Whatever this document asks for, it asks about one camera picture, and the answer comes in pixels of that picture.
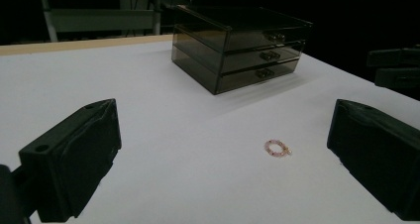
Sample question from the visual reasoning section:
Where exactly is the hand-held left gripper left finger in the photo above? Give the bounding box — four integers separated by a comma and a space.
18, 98, 122, 223

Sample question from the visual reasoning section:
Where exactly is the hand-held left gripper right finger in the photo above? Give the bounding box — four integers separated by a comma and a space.
327, 99, 420, 222

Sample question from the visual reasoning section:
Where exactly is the pink beaded bracelet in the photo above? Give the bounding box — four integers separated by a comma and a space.
263, 139, 293, 158

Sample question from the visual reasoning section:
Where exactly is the smoked acrylic drawer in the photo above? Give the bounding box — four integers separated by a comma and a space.
216, 60, 301, 95

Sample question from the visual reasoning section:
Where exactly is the smoked acrylic drawer organizer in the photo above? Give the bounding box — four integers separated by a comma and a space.
171, 4, 314, 96

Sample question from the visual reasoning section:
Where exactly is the white table sheet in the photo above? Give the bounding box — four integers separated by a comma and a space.
0, 40, 420, 224

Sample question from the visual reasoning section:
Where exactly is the white-framed desk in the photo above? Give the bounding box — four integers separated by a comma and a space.
38, 0, 162, 43

